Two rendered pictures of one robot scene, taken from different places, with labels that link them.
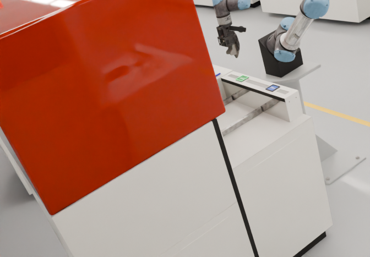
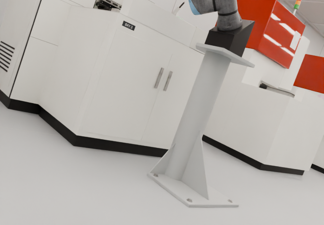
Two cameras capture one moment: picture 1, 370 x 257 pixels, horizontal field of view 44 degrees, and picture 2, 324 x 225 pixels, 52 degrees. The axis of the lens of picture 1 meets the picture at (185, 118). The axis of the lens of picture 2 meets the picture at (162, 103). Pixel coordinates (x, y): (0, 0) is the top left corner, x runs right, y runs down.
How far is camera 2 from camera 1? 341 cm
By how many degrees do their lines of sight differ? 71
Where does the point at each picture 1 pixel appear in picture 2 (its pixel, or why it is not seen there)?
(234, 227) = (34, 7)
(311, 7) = not seen: outside the picture
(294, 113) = (124, 10)
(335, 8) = not seen: outside the picture
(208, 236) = (30, 0)
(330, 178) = (155, 176)
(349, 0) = not seen: outside the picture
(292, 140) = (102, 19)
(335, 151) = (205, 195)
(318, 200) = (84, 93)
